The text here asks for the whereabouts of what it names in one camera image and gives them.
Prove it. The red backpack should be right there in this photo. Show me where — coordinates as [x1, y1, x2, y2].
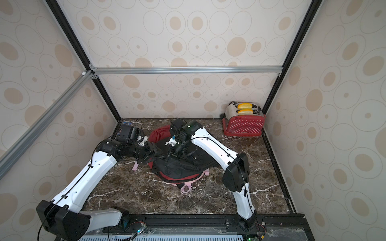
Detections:
[148, 126, 203, 186]

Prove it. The pink backpack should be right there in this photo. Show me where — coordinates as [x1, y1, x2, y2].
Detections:
[148, 162, 209, 193]

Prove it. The black backpack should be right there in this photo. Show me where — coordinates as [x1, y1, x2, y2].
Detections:
[151, 143, 220, 178]

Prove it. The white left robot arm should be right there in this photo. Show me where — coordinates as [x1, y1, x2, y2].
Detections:
[36, 139, 163, 241]

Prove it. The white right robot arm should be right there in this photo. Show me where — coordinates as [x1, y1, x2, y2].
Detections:
[169, 118, 256, 230]

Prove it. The red polka dot toaster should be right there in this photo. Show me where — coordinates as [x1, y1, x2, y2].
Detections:
[220, 101, 265, 137]

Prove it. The yellow toast slice front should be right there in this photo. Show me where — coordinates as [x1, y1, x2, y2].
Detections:
[236, 109, 254, 115]

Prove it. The yellow toast slice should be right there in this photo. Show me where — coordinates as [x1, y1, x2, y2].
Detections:
[237, 103, 254, 109]
[236, 109, 254, 115]

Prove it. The yellow toast slice rear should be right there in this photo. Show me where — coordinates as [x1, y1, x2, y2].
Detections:
[237, 103, 254, 109]

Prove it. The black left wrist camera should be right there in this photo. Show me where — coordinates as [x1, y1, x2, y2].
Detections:
[114, 124, 147, 146]

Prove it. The horizontal aluminium rail back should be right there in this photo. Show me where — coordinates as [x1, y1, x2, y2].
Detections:
[91, 66, 283, 75]

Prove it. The aluminium rail left wall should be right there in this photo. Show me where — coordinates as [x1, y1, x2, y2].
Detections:
[1, 70, 93, 178]

